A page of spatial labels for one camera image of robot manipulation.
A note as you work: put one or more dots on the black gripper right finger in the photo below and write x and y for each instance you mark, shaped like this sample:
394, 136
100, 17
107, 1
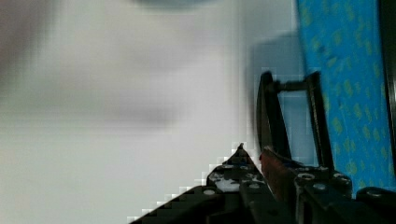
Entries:
318, 195

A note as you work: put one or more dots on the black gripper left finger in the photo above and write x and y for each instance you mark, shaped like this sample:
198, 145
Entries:
234, 193

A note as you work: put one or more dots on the blue patterned cloth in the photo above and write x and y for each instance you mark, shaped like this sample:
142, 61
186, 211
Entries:
341, 40

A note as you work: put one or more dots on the blue bowl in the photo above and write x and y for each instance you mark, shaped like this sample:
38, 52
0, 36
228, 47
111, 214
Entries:
172, 3

